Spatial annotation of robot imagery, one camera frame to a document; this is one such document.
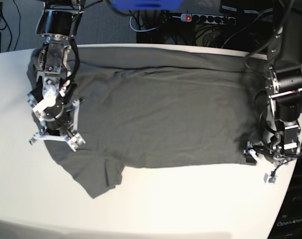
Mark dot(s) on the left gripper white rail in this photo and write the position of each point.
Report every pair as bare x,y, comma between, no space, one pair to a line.
261,162

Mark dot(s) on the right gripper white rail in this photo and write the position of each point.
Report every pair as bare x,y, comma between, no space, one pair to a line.
58,122

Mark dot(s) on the grey T-shirt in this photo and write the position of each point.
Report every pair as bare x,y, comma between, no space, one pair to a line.
155,108

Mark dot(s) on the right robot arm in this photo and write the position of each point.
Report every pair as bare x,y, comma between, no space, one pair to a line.
57,63

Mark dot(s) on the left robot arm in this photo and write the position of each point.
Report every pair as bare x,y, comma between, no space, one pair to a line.
279,120

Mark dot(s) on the black OpenArm base box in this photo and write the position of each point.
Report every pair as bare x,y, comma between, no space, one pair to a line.
288,224

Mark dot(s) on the blue plastic box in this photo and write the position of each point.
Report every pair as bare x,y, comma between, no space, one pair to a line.
146,4

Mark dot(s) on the white power strip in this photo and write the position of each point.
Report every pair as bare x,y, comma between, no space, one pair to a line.
207,19

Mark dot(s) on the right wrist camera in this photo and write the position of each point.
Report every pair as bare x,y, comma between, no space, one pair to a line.
76,141

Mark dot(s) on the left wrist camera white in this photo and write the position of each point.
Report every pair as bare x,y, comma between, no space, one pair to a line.
270,178

